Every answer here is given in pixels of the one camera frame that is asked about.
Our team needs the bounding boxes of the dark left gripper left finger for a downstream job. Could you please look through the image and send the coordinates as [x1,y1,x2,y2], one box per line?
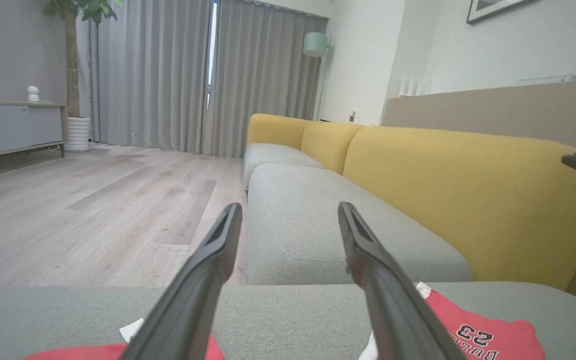
[119,202,243,360]

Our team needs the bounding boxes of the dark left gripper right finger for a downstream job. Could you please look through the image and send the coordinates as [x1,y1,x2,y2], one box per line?
[338,201,466,360]

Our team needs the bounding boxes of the red Bulls basketball shorts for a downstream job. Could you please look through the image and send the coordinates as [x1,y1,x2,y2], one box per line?
[0,281,546,360]

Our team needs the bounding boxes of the flat white device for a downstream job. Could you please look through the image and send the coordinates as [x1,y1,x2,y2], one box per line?
[517,74,576,86]

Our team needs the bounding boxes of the large grey sofa seat cushion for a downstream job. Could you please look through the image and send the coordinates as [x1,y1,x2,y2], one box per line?
[0,281,576,360]

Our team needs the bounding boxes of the beige partition panel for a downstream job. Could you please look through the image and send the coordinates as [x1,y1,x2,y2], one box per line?
[382,79,576,157]

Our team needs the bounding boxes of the wide yellow sofa back cushion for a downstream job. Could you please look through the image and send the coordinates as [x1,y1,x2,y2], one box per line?
[343,126,576,291]

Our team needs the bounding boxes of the narrow yellow sofa back cushion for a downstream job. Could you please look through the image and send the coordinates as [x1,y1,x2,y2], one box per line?
[300,122,366,175]

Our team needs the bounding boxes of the small grey sofa seat cushion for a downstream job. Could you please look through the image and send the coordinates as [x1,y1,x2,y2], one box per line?
[244,143,324,193]

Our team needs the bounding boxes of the white slatted object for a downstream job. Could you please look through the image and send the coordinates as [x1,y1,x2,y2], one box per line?
[399,72,432,97]

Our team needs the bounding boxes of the yellow sofa end back cushion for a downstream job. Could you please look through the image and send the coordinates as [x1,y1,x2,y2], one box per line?
[247,113,319,151]

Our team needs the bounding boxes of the white ribbed plant pot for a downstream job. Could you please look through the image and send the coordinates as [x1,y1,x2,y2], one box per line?
[64,116,92,153]

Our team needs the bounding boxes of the grey floor-length curtain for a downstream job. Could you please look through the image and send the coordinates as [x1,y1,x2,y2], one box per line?
[88,0,329,158]

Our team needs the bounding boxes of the low grey TV cabinet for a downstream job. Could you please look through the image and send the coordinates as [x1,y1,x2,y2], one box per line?
[0,100,69,162]

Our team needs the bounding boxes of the indoor tree plant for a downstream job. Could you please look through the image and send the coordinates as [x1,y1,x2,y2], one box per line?
[43,0,124,119]

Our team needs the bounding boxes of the mint green floor lamp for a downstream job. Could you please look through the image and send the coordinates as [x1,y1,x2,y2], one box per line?
[302,31,333,121]

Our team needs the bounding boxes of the framed wall picture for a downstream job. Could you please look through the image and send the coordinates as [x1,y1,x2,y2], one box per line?
[466,0,539,25]

